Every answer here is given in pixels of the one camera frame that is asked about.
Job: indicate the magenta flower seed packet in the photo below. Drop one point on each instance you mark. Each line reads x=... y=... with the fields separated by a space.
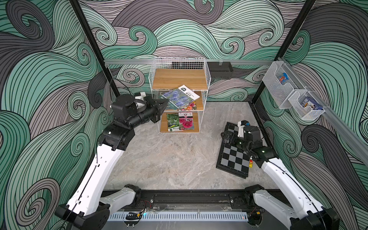
x=186 y=121

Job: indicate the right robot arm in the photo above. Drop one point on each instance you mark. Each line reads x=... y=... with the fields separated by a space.
x=303 y=211

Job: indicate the lower clear wall bin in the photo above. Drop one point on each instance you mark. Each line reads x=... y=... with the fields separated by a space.
x=307 y=113

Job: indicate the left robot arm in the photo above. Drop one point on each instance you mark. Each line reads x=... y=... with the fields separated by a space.
x=87 y=209

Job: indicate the grey slotted cable duct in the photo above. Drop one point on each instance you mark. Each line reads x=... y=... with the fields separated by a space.
x=195 y=216

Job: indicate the blue red item in bin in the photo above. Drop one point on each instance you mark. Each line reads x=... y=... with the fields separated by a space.
x=283 y=78

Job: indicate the green leaf seed packet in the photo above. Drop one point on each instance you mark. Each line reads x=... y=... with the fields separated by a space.
x=173 y=123

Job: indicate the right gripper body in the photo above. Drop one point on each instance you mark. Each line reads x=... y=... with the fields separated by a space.
x=238 y=141

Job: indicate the black wall bin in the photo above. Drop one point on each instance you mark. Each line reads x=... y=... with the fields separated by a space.
x=220 y=70

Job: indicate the upper clear wall bin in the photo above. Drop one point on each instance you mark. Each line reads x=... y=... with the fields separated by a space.
x=280 y=93

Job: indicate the mixed colour flower seed packet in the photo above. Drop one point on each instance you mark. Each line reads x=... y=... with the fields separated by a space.
x=190 y=107

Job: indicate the clear wall bin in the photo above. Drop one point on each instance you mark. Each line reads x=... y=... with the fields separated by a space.
x=280 y=93
x=307 y=113

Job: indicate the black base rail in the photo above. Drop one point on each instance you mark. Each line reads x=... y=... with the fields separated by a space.
x=226 y=199

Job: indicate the white wire shelf rack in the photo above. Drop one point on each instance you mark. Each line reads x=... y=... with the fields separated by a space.
x=184 y=82

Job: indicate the blue card box in bin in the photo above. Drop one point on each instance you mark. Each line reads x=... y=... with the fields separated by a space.
x=310 y=102

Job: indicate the lavender seed packet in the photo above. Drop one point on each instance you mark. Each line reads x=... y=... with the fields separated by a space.
x=179 y=97

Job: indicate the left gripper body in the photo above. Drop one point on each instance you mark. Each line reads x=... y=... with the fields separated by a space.
x=143 y=114

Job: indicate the black white chessboard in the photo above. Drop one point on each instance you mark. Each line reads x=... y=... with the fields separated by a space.
x=232 y=157

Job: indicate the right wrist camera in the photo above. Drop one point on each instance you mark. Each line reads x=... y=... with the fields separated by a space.
x=241 y=125

